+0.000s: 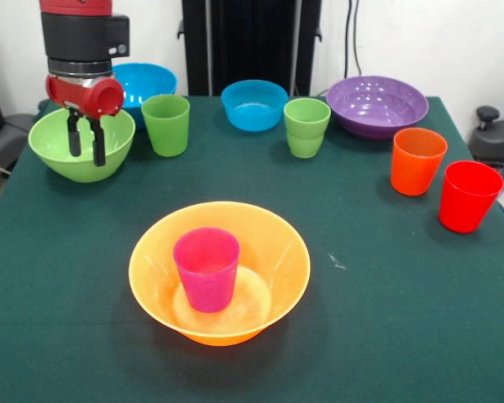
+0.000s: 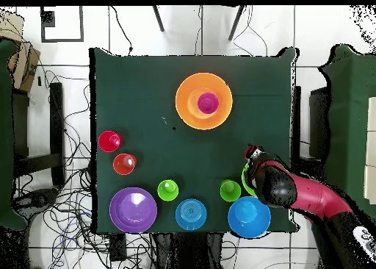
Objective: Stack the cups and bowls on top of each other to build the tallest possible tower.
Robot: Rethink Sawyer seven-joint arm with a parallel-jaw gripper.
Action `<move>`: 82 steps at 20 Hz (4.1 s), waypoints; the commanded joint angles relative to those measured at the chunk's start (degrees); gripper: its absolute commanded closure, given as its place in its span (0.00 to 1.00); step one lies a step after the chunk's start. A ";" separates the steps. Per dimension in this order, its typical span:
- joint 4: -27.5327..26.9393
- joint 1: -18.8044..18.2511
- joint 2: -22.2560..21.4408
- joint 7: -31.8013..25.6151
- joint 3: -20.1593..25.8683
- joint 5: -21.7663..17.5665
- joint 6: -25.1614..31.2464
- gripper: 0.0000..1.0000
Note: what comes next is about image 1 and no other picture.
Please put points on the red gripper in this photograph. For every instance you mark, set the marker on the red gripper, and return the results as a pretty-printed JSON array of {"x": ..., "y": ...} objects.
[{"x": 80, "y": 96}]

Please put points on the green bowl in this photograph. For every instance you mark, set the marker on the green bowl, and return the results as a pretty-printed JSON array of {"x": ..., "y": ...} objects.
[{"x": 50, "y": 138}]

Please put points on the purple cup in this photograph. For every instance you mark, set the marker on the purple cup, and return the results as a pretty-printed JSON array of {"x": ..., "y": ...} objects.
[{"x": 208, "y": 277}]

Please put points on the orange bowl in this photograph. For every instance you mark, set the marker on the orange bowl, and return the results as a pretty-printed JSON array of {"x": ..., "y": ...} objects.
[{"x": 269, "y": 252}]

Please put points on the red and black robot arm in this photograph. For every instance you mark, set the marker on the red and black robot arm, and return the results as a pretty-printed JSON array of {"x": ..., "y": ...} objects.
[{"x": 80, "y": 38}]

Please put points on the plain green cup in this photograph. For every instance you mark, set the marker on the plain green cup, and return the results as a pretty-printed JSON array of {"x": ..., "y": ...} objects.
[{"x": 166, "y": 130}]

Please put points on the large blue bowl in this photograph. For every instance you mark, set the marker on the large blue bowl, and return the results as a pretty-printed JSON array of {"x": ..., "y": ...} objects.
[{"x": 151, "y": 82}]

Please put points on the small blue bowl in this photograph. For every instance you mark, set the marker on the small blue bowl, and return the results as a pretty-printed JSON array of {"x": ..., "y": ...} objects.
[{"x": 252, "y": 117}]

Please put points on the stepped green cup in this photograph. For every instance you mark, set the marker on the stepped green cup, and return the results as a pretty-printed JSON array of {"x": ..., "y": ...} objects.
[{"x": 306, "y": 138}]

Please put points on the purple bowl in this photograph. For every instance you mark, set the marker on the purple bowl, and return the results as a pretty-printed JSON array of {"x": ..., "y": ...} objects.
[{"x": 378, "y": 109}]

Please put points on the dark green table cloth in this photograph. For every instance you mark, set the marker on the dark green table cloth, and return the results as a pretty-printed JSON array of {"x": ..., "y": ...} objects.
[{"x": 361, "y": 315}]

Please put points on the orange cup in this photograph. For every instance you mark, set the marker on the orange cup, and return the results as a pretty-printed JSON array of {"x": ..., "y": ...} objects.
[{"x": 413, "y": 172}]

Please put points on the red cup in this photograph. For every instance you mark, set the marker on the red cup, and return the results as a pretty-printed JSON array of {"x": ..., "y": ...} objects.
[{"x": 466, "y": 210}]

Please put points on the grey base with knob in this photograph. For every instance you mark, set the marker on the grey base with knob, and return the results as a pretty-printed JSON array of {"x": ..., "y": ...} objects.
[{"x": 500, "y": 138}]

